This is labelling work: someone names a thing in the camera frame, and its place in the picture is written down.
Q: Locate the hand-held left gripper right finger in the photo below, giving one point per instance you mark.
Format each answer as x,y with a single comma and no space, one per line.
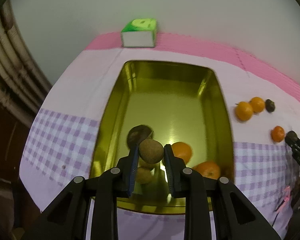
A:
170,170

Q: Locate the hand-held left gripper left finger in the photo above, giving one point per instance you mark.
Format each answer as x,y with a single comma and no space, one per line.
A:
133,170

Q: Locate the brown longan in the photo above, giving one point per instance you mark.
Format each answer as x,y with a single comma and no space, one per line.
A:
151,151
146,165
143,176

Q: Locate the orange tangerine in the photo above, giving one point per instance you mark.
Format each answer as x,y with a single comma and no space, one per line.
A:
243,110
258,104
183,151
277,134
208,170

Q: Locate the small dark mangosteen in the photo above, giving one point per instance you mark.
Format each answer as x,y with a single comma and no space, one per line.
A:
270,105

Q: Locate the gold and maroon tin box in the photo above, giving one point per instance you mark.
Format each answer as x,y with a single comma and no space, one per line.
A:
165,110

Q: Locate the pink ribbon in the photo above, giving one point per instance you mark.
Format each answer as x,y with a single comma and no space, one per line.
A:
286,195

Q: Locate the purple checked tablecloth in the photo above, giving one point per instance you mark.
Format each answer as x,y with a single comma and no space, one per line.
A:
72,85

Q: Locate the pink foam mat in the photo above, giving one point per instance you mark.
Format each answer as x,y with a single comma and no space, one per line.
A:
190,45

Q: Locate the green tissue box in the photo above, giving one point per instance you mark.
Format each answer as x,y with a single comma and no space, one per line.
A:
137,38

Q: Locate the brown wooden furniture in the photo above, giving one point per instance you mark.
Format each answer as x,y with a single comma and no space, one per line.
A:
10,80

